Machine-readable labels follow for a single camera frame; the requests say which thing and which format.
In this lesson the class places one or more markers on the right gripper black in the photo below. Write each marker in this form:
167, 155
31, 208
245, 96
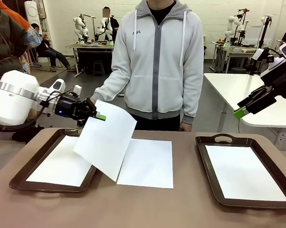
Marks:
283, 80

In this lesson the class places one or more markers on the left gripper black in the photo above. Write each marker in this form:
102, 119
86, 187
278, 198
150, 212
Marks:
70, 108

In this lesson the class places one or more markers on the white A4 paper sheet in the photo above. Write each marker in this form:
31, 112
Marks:
242, 173
52, 166
152, 164
105, 142

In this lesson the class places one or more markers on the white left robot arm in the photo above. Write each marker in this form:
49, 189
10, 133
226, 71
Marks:
12, 99

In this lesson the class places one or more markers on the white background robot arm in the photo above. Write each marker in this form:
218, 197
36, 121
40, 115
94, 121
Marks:
79, 23
228, 35
105, 25

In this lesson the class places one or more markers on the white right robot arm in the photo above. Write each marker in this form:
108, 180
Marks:
278, 63

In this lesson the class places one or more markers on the person's left forearm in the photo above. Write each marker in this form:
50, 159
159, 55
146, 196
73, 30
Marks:
193, 102

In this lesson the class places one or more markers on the person's right forearm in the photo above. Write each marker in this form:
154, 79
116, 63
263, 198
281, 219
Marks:
107, 88

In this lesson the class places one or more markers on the person's right hand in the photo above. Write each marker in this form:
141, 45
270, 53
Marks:
93, 102

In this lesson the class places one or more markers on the person's left hand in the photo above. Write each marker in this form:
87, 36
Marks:
186, 127

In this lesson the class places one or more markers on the white work table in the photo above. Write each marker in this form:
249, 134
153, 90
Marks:
228, 90

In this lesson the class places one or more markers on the grey round stool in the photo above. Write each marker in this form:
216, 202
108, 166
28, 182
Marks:
238, 70

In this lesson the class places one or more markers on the dark brown plastic tray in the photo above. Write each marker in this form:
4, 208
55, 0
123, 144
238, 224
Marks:
17, 183
247, 141

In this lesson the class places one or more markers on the white background desk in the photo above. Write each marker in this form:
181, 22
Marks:
242, 52

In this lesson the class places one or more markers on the black stool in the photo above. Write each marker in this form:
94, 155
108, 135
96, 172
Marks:
99, 64

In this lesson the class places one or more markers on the black tripod pole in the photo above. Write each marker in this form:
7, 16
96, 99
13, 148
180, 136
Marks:
260, 46

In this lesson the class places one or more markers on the background desk with black panel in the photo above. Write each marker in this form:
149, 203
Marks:
86, 55

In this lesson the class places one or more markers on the person's black trousers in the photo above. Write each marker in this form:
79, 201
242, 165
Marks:
157, 123

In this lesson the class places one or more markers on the seated person with phone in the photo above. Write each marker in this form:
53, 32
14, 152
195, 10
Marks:
51, 54

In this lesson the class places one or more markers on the person in grey hoodie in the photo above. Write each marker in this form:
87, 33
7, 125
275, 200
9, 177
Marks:
157, 71

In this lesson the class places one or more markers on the blue patterned jacket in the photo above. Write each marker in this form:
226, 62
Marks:
33, 39

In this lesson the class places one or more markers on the bystander in olive jacket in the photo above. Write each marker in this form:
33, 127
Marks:
7, 35

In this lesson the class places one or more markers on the white tower appliance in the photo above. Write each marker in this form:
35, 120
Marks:
32, 12

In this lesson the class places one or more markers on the person's black undershirt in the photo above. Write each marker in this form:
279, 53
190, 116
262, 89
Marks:
162, 14

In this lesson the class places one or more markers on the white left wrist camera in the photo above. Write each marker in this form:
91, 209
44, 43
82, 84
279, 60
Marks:
77, 89

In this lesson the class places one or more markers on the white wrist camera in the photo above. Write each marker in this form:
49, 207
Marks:
258, 54
77, 89

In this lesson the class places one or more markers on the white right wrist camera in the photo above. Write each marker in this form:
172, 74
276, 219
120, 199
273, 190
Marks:
258, 54

